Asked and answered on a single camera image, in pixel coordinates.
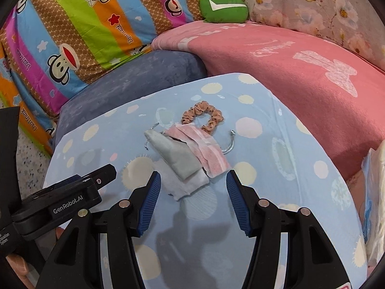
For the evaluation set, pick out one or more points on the blue white package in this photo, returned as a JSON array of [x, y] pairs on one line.
[[367, 216]]

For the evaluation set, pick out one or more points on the blue-grey cushion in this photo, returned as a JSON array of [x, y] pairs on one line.
[[120, 84]]

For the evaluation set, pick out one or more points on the pale grey cloth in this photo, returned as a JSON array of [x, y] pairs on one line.
[[189, 186]]

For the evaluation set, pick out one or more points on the peach scrunchie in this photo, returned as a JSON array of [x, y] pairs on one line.
[[195, 110]]

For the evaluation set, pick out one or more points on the person's left hand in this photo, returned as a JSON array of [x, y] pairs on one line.
[[21, 268]]

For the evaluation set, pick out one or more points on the green cushion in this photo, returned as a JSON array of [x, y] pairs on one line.
[[224, 7]]

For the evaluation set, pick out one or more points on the pink blanket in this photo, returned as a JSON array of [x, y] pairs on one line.
[[285, 75]]

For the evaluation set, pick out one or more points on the floral sofa cover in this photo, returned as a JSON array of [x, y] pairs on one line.
[[315, 6]]

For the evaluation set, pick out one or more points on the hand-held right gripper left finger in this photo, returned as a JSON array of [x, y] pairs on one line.
[[150, 201]]

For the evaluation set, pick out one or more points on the pink face mask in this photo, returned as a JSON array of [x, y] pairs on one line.
[[207, 153]]

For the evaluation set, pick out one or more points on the striped monkey print quilt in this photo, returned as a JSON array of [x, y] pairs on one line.
[[75, 36]]

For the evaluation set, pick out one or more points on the light blue dotted tablecloth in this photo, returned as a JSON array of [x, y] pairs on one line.
[[270, 156]]

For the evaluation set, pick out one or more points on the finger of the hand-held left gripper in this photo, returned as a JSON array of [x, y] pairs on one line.
[[102, 174]]

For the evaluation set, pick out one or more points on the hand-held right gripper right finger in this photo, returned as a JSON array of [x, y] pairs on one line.
[[237, 201]]

